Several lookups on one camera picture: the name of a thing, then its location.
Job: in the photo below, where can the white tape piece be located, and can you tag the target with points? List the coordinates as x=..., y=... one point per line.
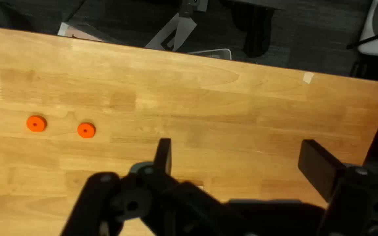
x=309, y=76

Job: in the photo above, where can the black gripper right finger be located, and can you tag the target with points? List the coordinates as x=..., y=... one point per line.
x=320, y=168

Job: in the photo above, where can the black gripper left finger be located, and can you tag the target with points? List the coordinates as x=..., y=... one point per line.
x=163, y=156

